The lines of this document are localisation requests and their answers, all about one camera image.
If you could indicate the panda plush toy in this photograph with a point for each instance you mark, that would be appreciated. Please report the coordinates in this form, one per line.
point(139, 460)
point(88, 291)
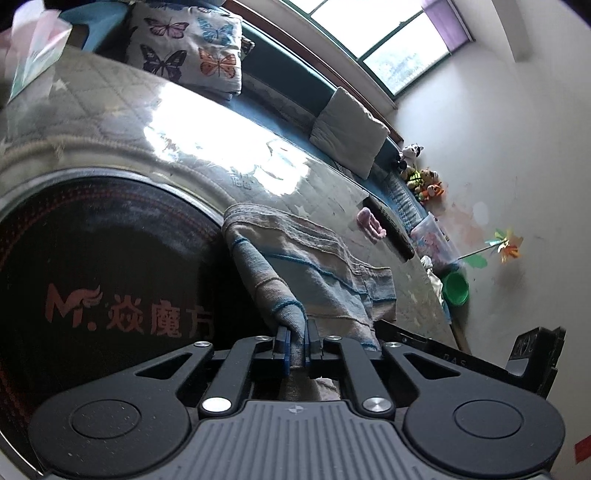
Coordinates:
point(407, 156)

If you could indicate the grey square cushion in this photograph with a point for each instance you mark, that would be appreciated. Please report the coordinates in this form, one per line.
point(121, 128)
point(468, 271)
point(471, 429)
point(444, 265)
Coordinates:
point(349, 133)

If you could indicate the clear plastic storage box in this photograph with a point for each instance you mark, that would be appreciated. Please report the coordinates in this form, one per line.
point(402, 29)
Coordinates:
point(430, 240)

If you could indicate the orange plush toys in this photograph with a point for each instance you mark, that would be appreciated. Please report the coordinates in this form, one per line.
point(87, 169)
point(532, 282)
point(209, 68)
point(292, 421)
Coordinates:
point(425, 184)

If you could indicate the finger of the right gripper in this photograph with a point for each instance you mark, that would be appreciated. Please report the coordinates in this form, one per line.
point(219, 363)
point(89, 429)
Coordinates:
point(534, 358)
point(389, 332)

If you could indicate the blue sofa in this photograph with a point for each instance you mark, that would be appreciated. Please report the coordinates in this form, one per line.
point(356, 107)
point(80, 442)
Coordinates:
point(281, 91)

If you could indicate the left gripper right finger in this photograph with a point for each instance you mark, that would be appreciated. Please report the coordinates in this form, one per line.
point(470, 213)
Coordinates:
point(312, 345)

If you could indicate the colourful pinwheel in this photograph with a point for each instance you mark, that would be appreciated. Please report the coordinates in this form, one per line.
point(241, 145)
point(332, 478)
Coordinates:
point(505, 244)

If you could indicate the cream crumpled clothes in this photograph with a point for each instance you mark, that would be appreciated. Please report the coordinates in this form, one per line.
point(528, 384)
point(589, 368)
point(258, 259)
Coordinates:
point(434, 281)

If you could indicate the black remote control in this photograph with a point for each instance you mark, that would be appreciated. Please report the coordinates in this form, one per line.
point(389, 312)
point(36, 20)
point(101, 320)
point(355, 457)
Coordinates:
point(395, 233)

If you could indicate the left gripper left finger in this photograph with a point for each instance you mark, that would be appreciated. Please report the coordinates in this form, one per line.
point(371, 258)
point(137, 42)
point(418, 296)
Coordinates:
point(282, 350)

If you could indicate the window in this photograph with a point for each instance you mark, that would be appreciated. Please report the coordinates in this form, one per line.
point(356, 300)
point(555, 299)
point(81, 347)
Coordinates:
point(380, 48)

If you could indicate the green plastic basin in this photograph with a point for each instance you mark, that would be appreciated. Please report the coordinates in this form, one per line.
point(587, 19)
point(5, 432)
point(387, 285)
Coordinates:
point(456, 289)

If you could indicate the blue striped knit garment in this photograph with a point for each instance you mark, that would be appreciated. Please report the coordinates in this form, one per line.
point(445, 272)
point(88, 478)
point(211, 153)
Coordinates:
point(301, 274)

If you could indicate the butterfly print pillow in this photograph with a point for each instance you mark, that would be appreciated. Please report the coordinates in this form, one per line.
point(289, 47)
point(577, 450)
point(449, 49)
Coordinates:
point(197, 47)

